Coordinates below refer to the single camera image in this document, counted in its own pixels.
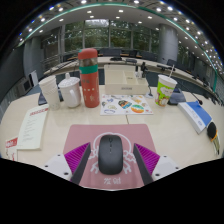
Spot red and white fan brochure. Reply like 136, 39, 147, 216
4, 135, 19, 162

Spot ceiling lights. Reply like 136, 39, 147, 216
18, 0, 223, 73

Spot green and white paper cup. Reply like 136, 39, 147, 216
154, 64, 179, 108

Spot stack of white paper cups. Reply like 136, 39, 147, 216
38, 74, 62, 111

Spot cream cardboard box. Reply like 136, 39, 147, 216
103, 64, 150, 96

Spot white standing appliance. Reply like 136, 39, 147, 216
29, 69, 39, 87

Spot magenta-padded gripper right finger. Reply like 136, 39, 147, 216
132, 143, 182, 186

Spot colourful sticker sheet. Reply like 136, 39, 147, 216
99, 93, 155, 116

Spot red bottle with green band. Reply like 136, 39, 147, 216
77, 48, 101, 109

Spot white paper document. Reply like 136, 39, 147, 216
16, 103, 50, 151

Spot grey desk microphone unit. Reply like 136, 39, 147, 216
167, 87, 187, 106

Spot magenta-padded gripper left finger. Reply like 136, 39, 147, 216
43, 142, 92, 185

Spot long curved conference desk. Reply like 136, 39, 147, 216
43, 55, 224, 104

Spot dark office chairs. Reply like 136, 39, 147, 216
96, 47, 221, 101

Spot blue and white book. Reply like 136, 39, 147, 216
177, 100, 213, 135

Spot pink printed mouse pad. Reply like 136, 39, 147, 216
63, 123, 158, 191

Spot white lidded mug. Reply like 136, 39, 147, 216
58, 73, 82, 109

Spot black computer mouse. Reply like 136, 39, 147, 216
97, 134, 125, 176

